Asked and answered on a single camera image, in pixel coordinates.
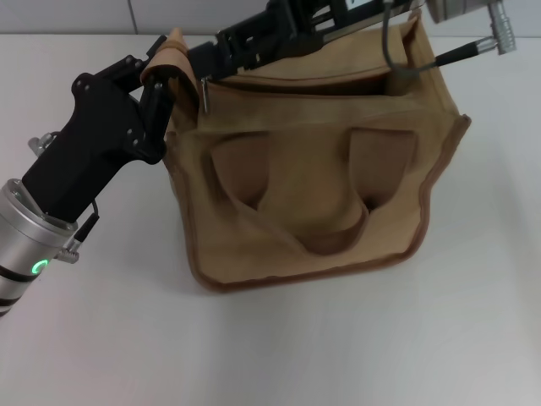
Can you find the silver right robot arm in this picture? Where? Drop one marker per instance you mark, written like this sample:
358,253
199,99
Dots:
456,7

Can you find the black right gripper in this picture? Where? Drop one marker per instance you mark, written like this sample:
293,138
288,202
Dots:
287,29

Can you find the khaki fabric food bag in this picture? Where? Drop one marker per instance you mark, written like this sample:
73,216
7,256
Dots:
317,199

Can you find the white and silver left robot arm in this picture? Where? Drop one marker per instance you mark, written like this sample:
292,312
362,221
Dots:
25,245

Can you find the silver metal zipper pull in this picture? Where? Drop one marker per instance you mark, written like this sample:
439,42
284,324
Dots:
206,97

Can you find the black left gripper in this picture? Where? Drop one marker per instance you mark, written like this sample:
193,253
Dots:
93,127

